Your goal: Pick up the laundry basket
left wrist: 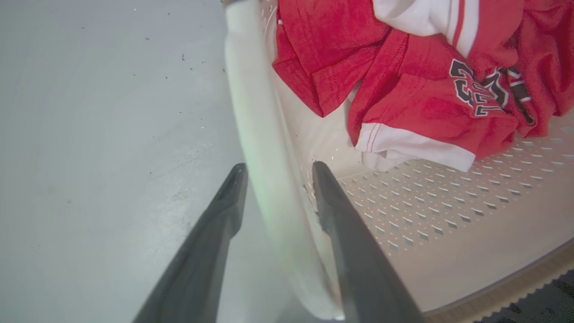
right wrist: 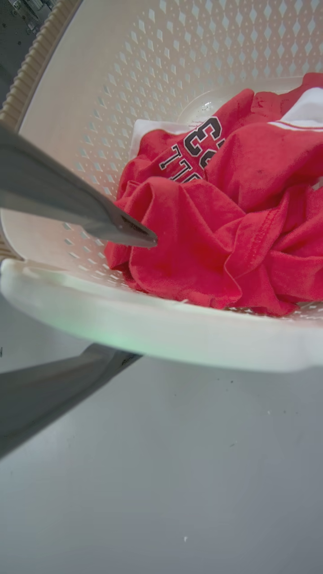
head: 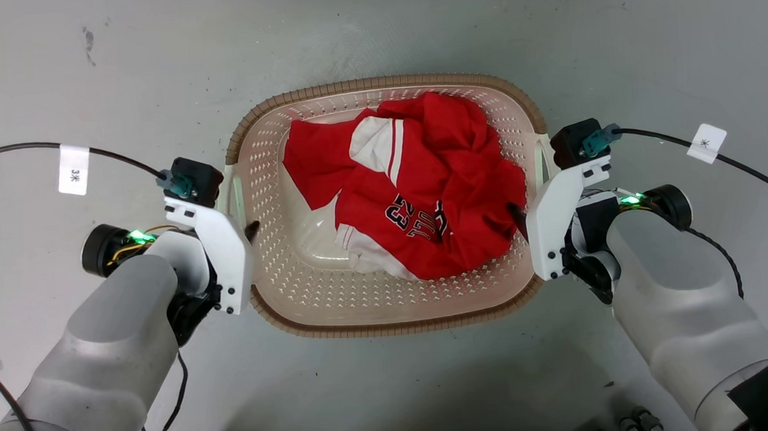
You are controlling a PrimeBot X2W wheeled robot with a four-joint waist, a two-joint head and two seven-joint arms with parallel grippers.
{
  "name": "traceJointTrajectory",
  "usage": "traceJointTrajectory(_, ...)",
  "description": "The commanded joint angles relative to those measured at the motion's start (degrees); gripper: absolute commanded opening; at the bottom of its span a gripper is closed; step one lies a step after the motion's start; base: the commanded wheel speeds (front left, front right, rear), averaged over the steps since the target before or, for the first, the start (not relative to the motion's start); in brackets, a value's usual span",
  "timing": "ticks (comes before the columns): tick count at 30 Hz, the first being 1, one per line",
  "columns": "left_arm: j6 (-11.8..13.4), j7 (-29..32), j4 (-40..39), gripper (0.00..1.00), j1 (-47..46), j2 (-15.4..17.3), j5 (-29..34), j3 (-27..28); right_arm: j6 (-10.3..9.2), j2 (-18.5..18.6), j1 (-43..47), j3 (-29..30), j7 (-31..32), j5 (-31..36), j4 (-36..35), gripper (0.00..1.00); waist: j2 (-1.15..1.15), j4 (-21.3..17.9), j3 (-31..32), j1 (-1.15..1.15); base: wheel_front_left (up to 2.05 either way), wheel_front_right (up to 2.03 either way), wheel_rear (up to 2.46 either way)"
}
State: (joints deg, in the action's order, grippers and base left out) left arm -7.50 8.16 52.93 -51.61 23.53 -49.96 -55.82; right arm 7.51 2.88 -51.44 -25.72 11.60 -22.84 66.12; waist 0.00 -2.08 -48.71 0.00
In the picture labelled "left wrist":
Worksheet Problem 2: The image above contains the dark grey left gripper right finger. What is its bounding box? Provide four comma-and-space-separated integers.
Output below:
312, 161, 426, 323

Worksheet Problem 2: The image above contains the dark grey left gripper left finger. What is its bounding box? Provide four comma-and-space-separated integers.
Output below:
133, 163, 248, 323

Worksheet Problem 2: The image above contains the white perforated plastic laundry basket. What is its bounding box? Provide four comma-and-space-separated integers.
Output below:
223, 0, 574, 323

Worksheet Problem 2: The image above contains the red and white sports jersey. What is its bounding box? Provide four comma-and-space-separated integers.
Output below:
272, 0, 574, 173

